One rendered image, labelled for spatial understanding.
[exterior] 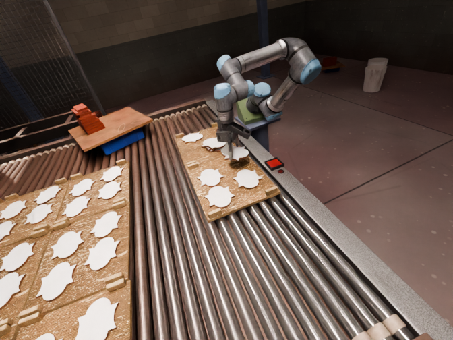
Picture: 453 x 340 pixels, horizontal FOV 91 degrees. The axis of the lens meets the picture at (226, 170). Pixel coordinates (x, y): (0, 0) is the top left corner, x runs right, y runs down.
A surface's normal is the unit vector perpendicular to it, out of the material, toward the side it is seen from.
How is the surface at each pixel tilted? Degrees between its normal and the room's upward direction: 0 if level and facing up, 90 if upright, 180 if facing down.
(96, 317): 0
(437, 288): 0
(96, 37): 90
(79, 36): 90
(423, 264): 0
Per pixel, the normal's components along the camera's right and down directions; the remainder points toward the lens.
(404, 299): -0.16, -0.78
